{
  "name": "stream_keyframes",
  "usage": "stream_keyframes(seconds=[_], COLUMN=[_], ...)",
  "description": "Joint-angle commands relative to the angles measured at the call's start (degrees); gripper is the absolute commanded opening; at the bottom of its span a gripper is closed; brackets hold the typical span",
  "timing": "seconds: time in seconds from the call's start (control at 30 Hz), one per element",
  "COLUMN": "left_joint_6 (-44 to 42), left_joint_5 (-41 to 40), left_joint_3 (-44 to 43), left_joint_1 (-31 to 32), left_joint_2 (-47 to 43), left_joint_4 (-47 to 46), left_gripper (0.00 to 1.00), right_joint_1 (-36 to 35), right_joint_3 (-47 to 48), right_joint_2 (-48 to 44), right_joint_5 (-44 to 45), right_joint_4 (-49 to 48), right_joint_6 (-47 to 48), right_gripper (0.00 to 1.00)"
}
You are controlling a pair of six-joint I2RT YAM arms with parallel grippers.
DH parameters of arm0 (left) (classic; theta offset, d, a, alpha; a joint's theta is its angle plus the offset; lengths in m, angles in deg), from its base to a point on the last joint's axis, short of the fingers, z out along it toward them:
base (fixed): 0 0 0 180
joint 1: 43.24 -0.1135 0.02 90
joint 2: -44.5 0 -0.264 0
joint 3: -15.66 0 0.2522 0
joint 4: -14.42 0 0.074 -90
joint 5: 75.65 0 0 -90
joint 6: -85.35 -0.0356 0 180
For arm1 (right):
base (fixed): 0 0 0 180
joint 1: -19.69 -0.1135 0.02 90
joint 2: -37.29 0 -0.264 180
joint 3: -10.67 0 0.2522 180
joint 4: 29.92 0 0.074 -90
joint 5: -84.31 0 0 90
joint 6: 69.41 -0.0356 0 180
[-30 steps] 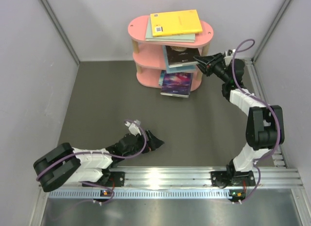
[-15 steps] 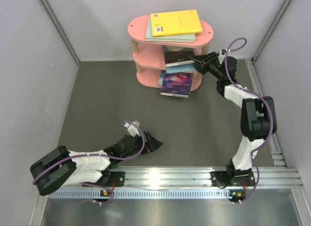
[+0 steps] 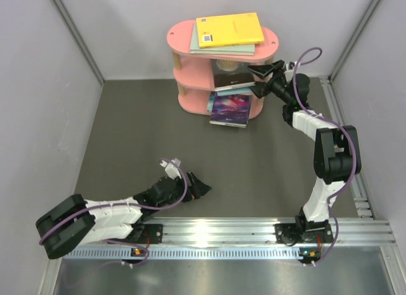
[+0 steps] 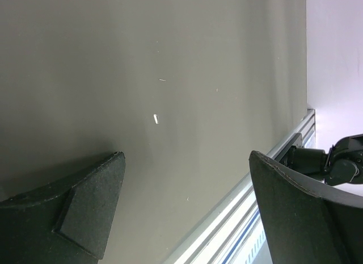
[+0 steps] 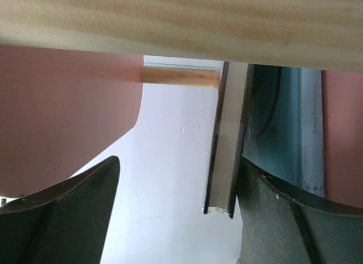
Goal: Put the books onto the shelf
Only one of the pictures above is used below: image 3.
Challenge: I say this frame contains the grey-green book with black circle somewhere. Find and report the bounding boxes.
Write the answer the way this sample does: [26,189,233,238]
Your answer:
[190,24,255,56]

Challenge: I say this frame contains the perforated grey cable duct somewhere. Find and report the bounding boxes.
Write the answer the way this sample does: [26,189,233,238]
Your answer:
[65,246,316,260]

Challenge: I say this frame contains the yellow book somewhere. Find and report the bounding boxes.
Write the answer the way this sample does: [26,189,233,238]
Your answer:
[195,13,265,48]

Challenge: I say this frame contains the aluminium mounting rail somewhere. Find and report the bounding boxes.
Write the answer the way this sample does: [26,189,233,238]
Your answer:
[148,218,396,248]

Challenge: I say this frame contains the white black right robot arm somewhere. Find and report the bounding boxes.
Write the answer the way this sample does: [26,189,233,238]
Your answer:
[248,60,362,246]

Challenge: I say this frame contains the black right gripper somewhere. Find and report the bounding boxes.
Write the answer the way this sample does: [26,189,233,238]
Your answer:
[245,61,293,105]

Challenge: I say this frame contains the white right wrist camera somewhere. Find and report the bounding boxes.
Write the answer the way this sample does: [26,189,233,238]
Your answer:
[284,62,296,82]

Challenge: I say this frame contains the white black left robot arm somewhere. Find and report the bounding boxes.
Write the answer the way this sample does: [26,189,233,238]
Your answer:
[36,171,212,259]

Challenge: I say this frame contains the black book with gold moon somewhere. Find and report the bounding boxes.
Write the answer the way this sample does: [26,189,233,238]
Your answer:
[211,59,256,91]

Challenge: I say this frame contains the teal ocean cover book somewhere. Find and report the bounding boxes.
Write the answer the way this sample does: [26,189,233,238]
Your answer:
[207,91,217,113]

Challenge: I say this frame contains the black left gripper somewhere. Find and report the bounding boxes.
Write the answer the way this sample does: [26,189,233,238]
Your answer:
[157,170,211,210]

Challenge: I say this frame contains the pink three-tier shelf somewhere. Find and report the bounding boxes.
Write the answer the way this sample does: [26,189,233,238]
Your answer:
[167,20,279,115]

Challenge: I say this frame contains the purple blue cover book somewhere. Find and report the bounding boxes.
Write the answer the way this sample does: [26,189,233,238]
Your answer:
[209,95,251,128]

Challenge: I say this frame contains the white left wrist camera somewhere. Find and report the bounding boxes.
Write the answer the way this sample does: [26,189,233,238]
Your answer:
[160,158,182,180]

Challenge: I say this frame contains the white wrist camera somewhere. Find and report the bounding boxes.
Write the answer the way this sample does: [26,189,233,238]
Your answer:
[160,158,182,180]
[284,62,296,82]

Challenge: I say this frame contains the light blue thin book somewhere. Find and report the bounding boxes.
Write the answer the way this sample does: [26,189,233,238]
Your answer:
[216,87,252,96]

